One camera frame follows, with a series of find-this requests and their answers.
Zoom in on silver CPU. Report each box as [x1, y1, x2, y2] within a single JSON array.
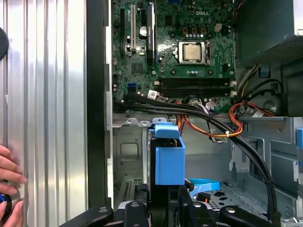
[[184, 44, 205, 61]]

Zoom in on white expansion slot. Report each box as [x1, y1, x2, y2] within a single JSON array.
[[129, 4, 137, 53]]

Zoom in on orange red wire bundle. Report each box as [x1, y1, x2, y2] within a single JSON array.
[[176, 102, 277, 144]]

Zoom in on power wire black connector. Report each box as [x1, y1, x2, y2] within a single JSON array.
[[193, 192, 213, 205]]

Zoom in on person's hand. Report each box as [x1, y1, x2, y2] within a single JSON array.
[[0, 144, 28, 227]]

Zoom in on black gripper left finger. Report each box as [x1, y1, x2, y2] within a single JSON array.
[[56, 183, 152, 227]]

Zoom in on black graphics card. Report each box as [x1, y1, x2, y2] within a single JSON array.
[[146, 0, 159, 67]]

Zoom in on black cable bundle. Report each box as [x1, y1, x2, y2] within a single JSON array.
[[113, 91, 282, 227]]

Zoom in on metal disk bay cage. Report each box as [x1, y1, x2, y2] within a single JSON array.
[[112, 117, 154, 206]]

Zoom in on hard disk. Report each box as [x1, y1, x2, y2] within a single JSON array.
[[146, 123, 186, 204]]

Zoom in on black RAM slot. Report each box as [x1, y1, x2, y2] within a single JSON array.
[[154, 77, 237, 83], [154, 92, 237, 97], [154, 82, 237, 87], [154, 87, 237, 93]]

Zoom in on black expansion slot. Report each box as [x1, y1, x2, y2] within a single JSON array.
[[119, 8, 126, 55]]

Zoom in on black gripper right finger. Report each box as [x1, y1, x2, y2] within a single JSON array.
[[176, 185, 277, 227]]

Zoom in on yellow black power wires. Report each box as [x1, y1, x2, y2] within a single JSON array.
[[236, 63, 263, 102]]

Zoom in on CPU socket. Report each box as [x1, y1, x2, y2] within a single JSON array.
[[177, 40, 213, 66]]

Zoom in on round black tool blue ring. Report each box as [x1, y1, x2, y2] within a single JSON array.
[[0, 179, 21, 215]]

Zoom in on black round object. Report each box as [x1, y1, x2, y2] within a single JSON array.
[[0, 26, 10, 60]]

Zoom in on small blue cable clip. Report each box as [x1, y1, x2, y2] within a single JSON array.
[[258, 67, 271, 78]]

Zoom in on grey power supply unit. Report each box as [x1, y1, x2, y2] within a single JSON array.
[[235, 0, 303, 70]]

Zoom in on blue plastic drive latch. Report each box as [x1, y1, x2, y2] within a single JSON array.
[[293, 127, 303, 181]]

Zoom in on metal drive cage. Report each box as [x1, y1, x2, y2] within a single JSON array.
[[231, 115, 303, 213]]

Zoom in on black PC case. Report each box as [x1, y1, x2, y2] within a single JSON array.
[[86, 0, 303, 227]]

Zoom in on green motherboard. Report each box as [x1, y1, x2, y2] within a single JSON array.
[[111, 0, 237, 113]]

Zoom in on light blue data wire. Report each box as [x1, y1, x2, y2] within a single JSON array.
[[186, 178, 221, 197]]

